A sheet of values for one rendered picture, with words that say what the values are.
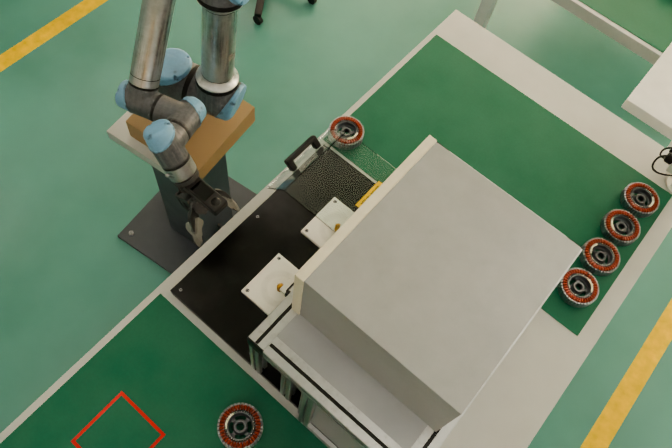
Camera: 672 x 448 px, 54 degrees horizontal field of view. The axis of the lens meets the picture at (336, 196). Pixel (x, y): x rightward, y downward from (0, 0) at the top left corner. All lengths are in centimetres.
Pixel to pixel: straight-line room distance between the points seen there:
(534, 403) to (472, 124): 88
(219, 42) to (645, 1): 174
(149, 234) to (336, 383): 152
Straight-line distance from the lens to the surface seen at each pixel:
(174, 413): 178
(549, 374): 193
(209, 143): 199
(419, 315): 126
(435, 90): 225
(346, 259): 128
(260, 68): 319
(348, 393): 141
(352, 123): 208
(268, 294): 181
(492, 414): 185
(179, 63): 186
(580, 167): 225
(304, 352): 142
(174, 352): 182
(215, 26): 164
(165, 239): 274
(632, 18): 275
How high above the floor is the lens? 249
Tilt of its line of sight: 62 degrees down
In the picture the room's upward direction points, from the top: 11 degrees clockwise
